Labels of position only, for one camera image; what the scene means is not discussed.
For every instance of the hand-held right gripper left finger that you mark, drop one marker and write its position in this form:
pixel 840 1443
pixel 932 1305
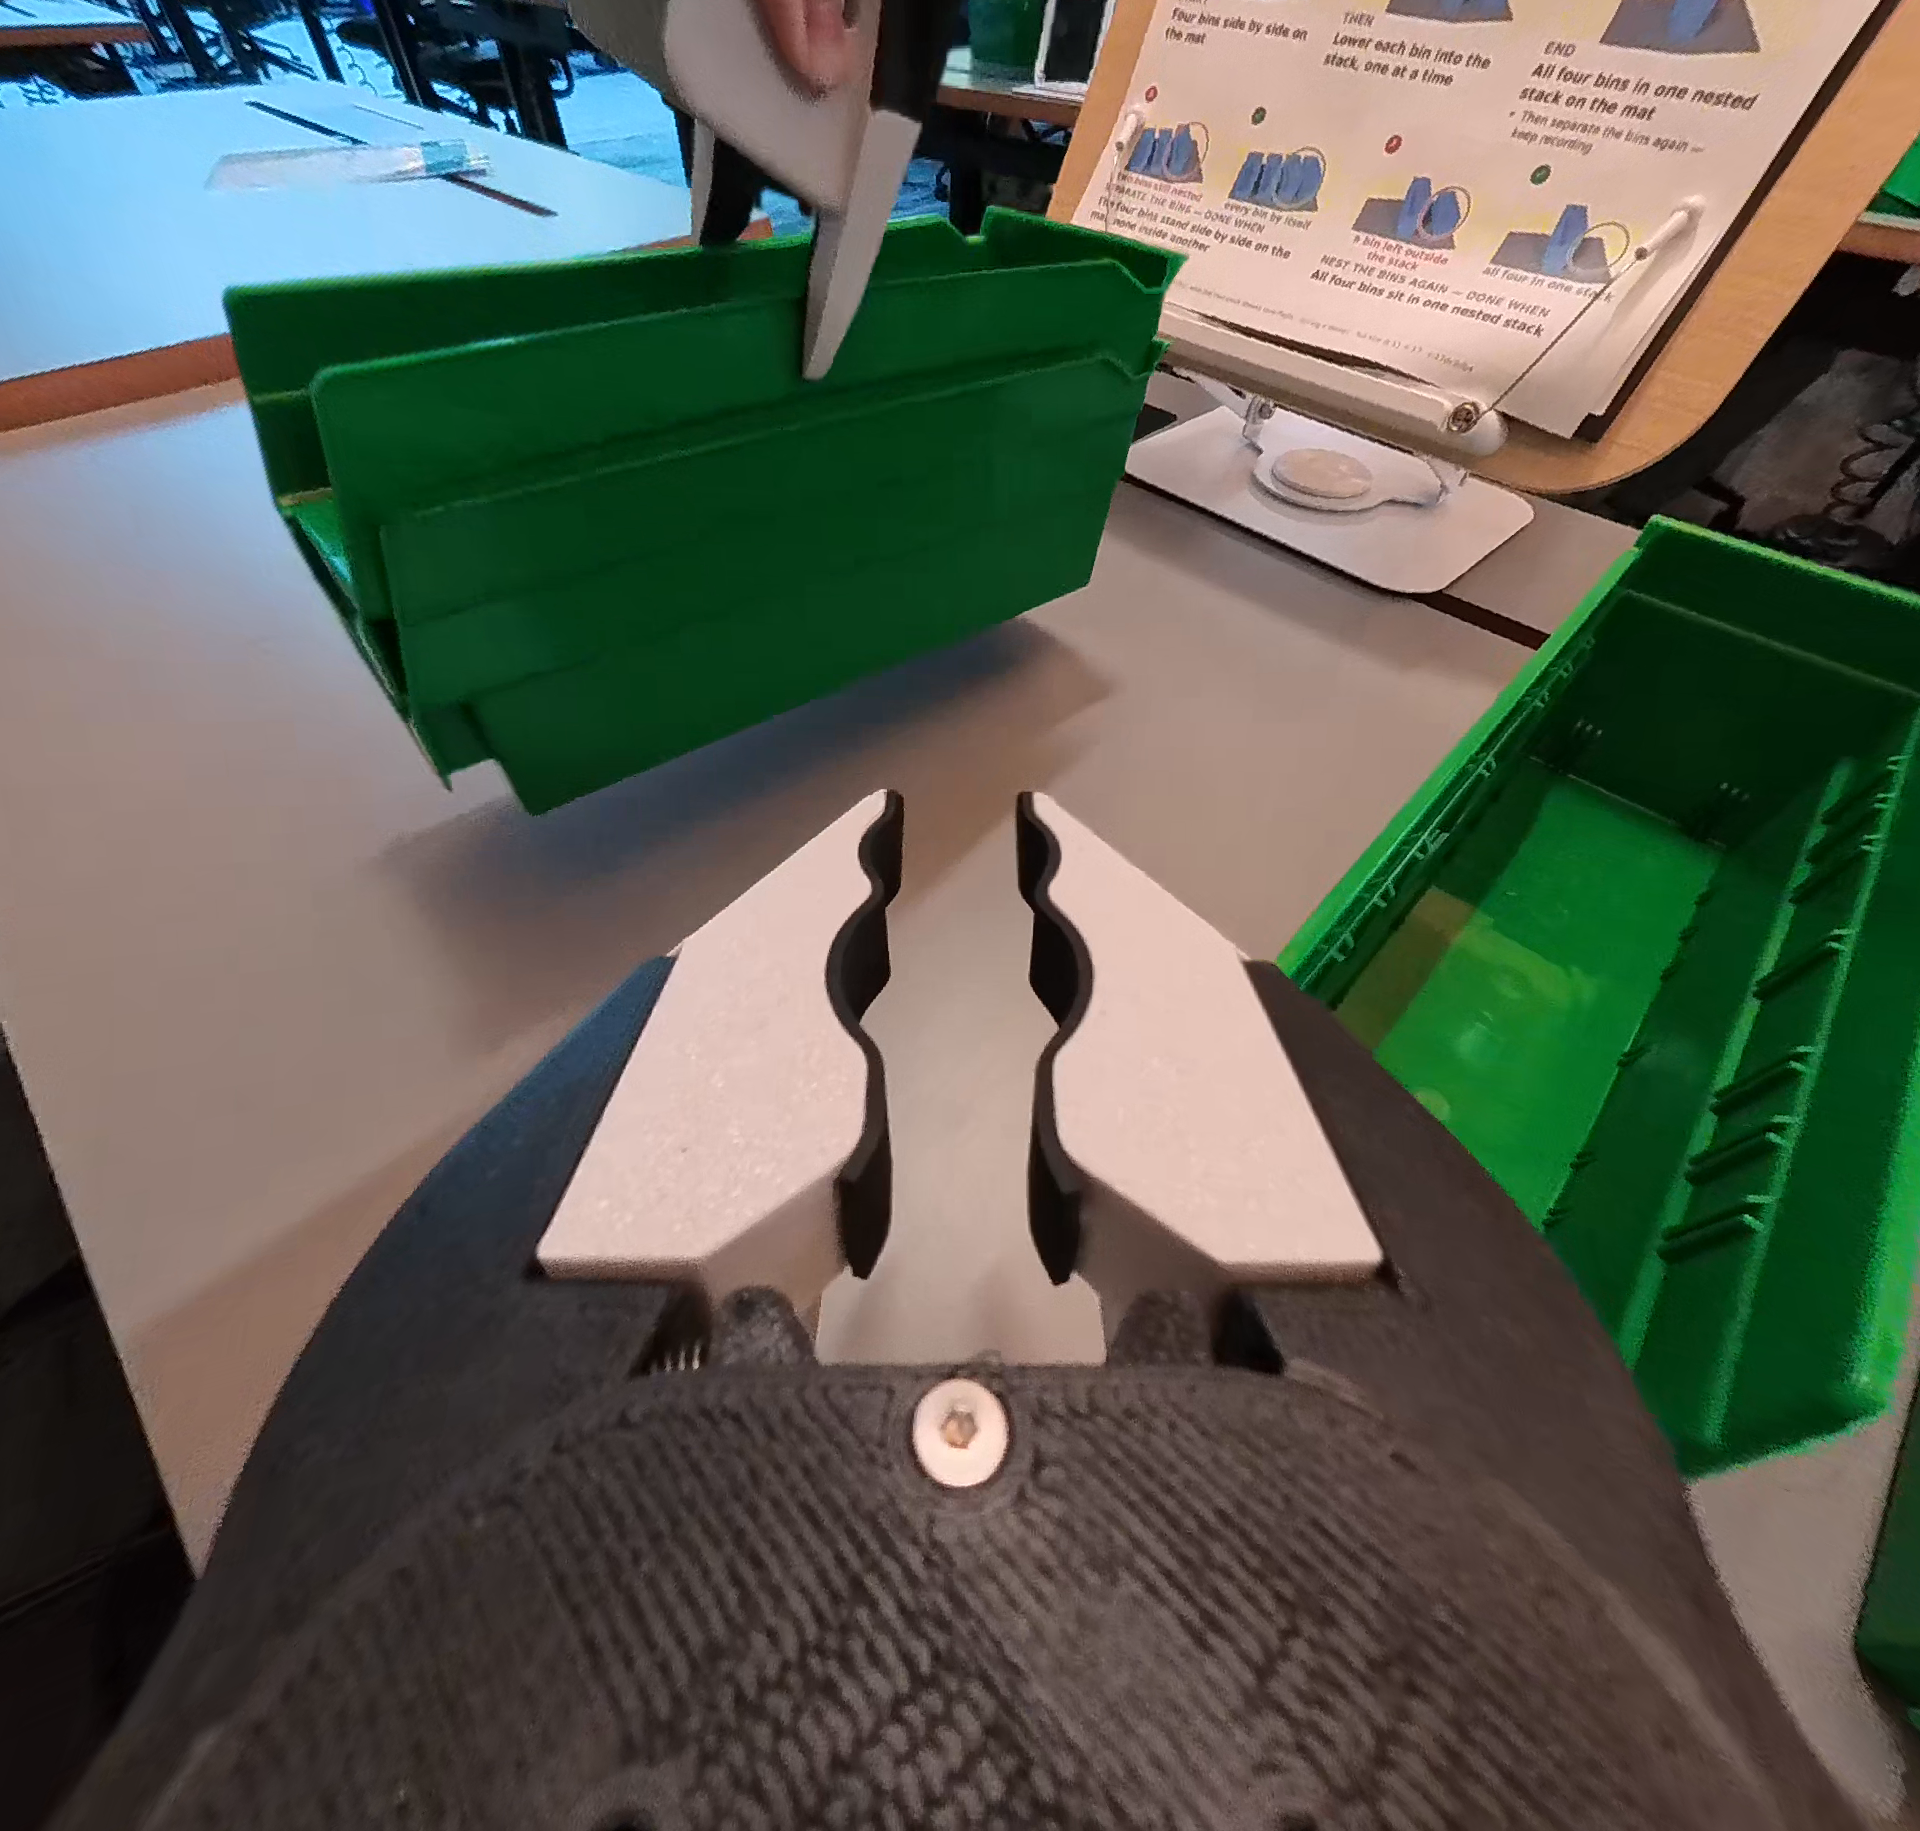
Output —
pixel 705 1111

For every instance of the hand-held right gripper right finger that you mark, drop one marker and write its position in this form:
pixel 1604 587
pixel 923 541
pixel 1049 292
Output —
pixel 1215 1111

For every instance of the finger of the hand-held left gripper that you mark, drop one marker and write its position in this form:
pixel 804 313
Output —
pixel 705 183
pixel 751 77

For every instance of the grey neighbour desk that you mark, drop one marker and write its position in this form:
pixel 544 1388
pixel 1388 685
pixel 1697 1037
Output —
pixel 148 257

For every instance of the person's left hand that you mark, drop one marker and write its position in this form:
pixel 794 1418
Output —
pixel 804 1

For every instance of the wooden table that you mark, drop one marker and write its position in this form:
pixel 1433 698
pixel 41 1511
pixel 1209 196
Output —
pixel 989 94

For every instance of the clear display stand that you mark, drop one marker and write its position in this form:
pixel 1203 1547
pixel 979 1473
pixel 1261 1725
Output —
pixel 1074 32

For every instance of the clear plastic sheet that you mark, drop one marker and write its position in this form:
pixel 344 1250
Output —
pixel 345 167

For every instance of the white stand base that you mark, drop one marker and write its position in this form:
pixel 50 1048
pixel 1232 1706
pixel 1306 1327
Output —
pixel 1427 549

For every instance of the printed instruction sheet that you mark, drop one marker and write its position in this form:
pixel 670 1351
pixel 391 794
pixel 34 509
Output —
pixel 1427 136

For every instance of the wooden board stand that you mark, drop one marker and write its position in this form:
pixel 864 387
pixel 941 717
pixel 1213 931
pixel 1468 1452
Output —
pixel 1740 347

